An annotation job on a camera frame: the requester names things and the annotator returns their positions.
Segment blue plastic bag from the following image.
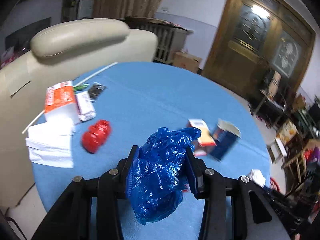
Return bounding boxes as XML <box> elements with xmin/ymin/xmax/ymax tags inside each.
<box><xmin>127</xmin><ymin>127</ymin><xmax>201</xmax><ymax>225</ymax></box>

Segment orange white open carton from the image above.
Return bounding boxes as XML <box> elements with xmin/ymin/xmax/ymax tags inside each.
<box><xmin>188</xmin><ymin>119</ymin><xmax>216</xmax><ymax>157</ymax></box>

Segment dark blue torn carton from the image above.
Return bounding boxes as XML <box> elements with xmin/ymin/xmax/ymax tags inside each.
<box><xmin>209</xmin><ymin>119</ymin><xmax>241</xmax><ymax>161</ymax></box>

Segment crumpled white paper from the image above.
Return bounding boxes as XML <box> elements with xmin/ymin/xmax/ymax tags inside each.
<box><xmin>247</xmin><ymin>169</ymin><xmax>266</xmax><ymax>187</ymax></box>

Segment small red plastic bag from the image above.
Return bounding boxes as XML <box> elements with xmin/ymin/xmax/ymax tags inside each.
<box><xmin>81</xmin><ymin>120</ymin><xmax>112</xmax><ymax>153</ymax></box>

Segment red plastic mesh basket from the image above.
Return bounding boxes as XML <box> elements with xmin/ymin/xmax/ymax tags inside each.
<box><xmin>270</xmin><ymin>177</ymin><xmax>280</xmax><ymax>192</ymax></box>

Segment white paper sheets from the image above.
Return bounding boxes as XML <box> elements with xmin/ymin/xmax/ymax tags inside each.
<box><xmin>25</xmin><ymin>119</ymin><xmax>75</xmax><ymax>168</ymax></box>

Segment small white label packet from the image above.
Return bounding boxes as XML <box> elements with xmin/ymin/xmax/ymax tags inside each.
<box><xmin>75</xmin><ymin>91</ymin><xmax>97</xmax><ymax>122</ymax></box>

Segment blue round tablecloth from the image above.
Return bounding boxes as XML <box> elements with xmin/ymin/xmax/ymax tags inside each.
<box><xmin>31</xmin><ymin>61</ymin><xmax>272</xmax><ymax>240</ymax></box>

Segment metal chair with clothes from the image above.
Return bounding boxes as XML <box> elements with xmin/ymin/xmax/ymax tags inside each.
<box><xmin>251</xmin><ymin>69</ymin><xmax>289</xmax><ymax>128</ymax></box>

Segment yellow printed carton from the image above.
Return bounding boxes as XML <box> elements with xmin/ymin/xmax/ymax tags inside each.
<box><xmin>276</xmin><ymin>120</ymin><xmax>297</xmax><ymax>145</ymax></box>

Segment dark foil packet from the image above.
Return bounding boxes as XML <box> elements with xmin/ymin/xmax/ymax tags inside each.
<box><xmin>87</xmin><ymin>82</ymin><xmax>107</xmax><ymax>102</ymax></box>

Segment orange white tissue box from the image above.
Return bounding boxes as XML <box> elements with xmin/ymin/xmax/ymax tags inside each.
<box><xmin>44</xmin><ymin>80</ymin><xmax>80</xmax><ymax>125</ymax></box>

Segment green small packet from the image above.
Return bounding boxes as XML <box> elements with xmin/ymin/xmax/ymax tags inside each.
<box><xmin>73</xmin><ymin>83</ymin><xmax>89</xmax><ymax>92</ymax></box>

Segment brown cardboard box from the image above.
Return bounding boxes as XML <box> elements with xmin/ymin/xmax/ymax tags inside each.
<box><xmin>172</xmin><ymin>51</ymin><xmax>202</xmax><ymax>73</ymax></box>

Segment white plastic stick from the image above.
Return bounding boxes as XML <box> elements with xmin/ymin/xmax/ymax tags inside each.
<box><xmin>22</xmin><ymin>61</ymin><xmax>119</xmax><ymax>134</ymax></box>

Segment wooden slatted cabinet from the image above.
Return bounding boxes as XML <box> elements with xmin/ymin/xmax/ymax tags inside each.
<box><xmin>122</xmin><ymin>17</ymin><xmax>190</xmax><ymax>64</ymax></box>

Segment beige leather sofa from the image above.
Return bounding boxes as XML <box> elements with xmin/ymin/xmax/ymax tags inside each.
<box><xmin>1</xmin><ymin>18</ymin><xmax>158</xmax><ymax>207</ymax></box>

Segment wooden double door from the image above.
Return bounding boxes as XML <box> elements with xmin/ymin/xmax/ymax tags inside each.
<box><xmin>202</xmin><ymin>0</ymin><xmax>316</xmax><ymax>100</ymax></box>

